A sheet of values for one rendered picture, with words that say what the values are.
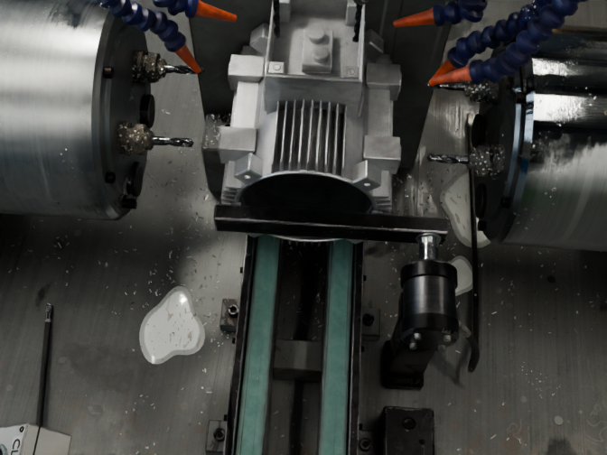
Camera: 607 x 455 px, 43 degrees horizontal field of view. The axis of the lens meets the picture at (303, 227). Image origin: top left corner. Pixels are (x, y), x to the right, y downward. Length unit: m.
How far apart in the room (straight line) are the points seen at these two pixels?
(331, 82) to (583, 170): 0.27
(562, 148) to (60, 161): 0.50
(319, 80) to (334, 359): 0.31
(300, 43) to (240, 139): 0.12
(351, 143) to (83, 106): 0.28
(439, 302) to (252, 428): 0.25
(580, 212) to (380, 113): 0.24
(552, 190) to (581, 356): 0.33
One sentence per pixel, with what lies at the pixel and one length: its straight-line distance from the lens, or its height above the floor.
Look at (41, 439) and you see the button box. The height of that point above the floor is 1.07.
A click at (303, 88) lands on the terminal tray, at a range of 0.82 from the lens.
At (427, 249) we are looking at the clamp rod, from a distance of 0.85.
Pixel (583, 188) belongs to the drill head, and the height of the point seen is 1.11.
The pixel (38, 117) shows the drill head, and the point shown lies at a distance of 0.82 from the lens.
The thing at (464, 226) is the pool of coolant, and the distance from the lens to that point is 1.13.
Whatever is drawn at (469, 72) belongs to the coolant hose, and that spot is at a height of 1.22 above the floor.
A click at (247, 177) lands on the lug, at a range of 0.82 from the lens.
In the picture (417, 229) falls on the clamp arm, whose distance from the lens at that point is 0.85.
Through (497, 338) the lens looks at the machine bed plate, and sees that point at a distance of 1.07.
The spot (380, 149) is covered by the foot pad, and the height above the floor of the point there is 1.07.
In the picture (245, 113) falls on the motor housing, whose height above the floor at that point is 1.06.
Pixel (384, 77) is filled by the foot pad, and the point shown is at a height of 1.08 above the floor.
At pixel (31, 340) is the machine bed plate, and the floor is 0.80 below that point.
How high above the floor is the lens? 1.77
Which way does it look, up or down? 62 degrees down
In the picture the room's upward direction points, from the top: 2 degrees clockwise
